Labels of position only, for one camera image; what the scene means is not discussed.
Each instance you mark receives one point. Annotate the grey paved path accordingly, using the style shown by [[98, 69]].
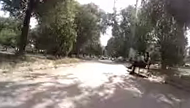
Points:
[[96, 90]]

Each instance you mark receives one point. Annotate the dark bench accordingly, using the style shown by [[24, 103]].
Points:
[[138, 65]]

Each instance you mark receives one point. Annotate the row of green trees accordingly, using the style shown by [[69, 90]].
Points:
[[25, 30], [171, 40]]

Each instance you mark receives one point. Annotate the dry grass and dirt strip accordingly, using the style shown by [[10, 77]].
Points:
[[184, 80], [5, 61]]

